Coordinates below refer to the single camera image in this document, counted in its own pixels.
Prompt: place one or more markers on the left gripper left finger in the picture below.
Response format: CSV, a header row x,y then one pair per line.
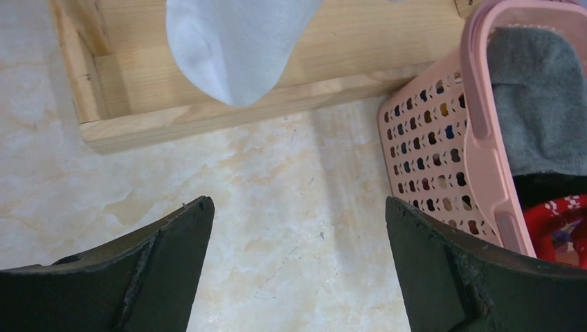
x,y
143,281

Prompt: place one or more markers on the black sock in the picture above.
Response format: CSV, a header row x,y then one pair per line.
x,y
535,189

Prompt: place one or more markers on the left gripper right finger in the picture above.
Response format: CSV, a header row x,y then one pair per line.
x,y
453,281

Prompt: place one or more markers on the pink plastic laundry basket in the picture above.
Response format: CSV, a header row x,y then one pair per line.
x,y
440,133

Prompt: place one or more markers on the white sock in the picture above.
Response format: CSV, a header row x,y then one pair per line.
x,y
235,51

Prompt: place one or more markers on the red snowflake sock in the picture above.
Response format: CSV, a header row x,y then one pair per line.
x,y
561,220

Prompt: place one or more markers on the grey sock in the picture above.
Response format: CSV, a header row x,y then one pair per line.
x,y
539,91

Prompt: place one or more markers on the wooden drying rack frame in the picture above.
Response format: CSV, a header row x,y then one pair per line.
x,y
145,72

